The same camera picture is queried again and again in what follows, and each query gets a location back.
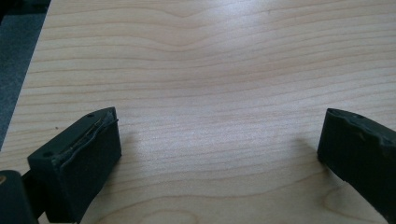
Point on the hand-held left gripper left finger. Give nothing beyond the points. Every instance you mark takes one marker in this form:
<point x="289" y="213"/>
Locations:
<point x="77" y="165"/>

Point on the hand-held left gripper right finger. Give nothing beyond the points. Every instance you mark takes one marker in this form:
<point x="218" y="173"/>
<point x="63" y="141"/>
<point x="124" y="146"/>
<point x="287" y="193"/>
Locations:
<point x="358" y="149"/>

